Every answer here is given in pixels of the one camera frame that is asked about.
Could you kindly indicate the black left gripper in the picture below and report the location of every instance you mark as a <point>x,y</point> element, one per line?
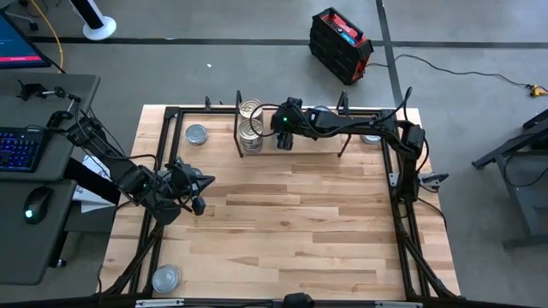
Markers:
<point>182,179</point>

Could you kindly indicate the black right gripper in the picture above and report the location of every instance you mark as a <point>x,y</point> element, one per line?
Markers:
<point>287,115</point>

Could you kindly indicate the silver-lid blue label can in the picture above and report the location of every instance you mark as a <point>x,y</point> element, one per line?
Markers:
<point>322,108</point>

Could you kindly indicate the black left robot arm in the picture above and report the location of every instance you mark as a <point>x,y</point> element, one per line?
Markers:
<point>128,179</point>

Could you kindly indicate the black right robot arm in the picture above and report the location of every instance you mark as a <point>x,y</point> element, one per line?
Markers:
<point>355,124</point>

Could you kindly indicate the wooden shelf black metal legs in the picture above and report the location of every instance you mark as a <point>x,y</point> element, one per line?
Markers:
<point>317,143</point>

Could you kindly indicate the silver-lid green label can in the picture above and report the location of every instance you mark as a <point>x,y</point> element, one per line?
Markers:
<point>371,140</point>
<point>196,134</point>

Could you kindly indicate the red black equipment case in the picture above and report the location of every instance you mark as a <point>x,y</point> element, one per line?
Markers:
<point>338,47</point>

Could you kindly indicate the black box beside table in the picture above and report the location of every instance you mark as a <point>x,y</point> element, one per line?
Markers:
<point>92,186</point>

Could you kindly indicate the white paper sheet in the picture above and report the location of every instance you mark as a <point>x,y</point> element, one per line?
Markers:
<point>90,203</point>

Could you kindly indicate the grey desk surface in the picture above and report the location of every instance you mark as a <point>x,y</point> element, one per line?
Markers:
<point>60,164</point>
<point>25,252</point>

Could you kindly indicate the black desk clamp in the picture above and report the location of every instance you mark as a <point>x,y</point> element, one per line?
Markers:
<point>30,90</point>
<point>57,117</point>

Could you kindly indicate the black computer mouse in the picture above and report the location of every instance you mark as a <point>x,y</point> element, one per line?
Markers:
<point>38,203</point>

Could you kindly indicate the white round-base stand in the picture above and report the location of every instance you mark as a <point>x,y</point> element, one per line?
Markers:
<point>100,27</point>

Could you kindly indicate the blue backlit keyboard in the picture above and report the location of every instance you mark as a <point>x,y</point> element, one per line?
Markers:
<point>19,149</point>

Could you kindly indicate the desk computer monitor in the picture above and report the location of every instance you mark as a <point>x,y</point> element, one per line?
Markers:
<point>17,47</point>

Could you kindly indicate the dark grey metal cart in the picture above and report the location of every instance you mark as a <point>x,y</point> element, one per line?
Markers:
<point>531,205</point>

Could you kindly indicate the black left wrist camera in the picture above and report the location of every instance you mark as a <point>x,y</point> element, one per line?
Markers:
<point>198,206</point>

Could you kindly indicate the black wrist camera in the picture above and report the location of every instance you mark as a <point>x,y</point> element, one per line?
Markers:
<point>198,206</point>
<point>285,142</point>

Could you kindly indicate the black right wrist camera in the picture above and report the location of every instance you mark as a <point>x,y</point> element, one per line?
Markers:
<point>285,142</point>

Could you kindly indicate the black metal table frame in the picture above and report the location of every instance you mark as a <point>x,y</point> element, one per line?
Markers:
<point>171,112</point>

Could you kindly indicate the white metal bracket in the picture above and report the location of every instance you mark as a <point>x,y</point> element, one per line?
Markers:
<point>393,179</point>

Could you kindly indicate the silver metal edge bracket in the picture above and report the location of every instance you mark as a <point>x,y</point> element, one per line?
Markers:
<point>398,304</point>
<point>158,303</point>

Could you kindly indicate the black grey mounting bracket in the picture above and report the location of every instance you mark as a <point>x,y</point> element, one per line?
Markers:
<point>434,179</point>

